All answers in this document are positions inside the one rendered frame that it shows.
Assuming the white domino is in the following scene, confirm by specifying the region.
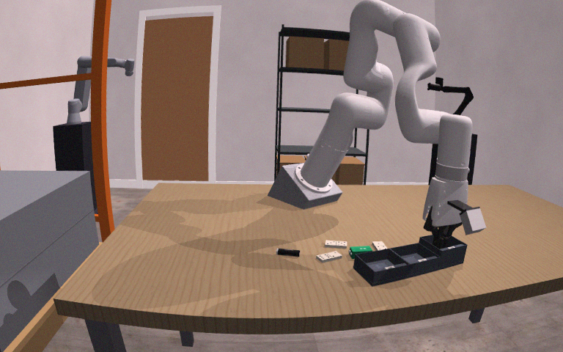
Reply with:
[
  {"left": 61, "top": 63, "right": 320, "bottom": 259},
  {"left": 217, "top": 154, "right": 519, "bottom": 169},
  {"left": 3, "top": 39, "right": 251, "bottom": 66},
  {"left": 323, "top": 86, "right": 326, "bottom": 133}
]
[
  {"left": 316, "top": 252, "right": 342, "bottom": 263},
  {"left": 372, "top": 241, "right": 387, "bottom": 251},
  {"left": 325, "top": 241, "right": 347, "bottom": 249}
]

